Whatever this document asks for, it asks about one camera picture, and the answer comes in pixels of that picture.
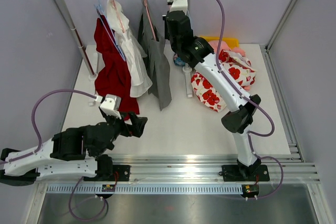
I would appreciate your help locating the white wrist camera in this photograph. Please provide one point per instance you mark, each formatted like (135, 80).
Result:
(109, 105)
(178, 5)

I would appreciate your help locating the white pleated skirt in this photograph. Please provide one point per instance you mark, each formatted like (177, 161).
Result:
(140, 81)

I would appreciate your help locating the red poppy print skirt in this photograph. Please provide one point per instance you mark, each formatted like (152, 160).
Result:
(220, 82)

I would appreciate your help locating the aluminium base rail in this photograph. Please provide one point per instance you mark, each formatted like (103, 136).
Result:
(204, 174)

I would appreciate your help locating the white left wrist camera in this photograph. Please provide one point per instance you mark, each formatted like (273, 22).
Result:
(109, 105)

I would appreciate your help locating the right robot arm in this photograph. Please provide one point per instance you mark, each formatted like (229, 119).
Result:
(198, 53)

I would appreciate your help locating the blue floral skirt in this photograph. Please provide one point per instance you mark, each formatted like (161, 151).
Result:
(178, 61)

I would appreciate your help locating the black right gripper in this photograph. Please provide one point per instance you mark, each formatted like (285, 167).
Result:
(166, 34)

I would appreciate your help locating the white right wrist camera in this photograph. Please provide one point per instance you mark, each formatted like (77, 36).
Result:
(178, 5)

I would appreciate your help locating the pink skirt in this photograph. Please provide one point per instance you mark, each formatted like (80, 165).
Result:
(225, 46)

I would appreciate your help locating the blue hanger of red skirt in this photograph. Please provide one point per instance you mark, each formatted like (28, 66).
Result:
(108, 29)

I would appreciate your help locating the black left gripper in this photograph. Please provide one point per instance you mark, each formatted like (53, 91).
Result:
(135, 129)

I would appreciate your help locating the yellow plastic bin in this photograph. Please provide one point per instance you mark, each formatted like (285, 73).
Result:
(232, 42)

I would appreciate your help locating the grey skirt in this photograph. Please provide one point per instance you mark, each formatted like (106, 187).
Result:
(156, 62)

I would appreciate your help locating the pink hanger of grey skirt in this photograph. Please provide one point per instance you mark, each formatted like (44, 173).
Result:
(148, 13)

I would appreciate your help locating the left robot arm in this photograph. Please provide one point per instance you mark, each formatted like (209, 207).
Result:
(75, 152)

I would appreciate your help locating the pink hanger of white skirt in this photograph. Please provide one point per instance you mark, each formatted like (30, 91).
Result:
(118, 15)

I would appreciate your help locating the dark red skirt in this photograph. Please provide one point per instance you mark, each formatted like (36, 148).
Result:
(114, 78)

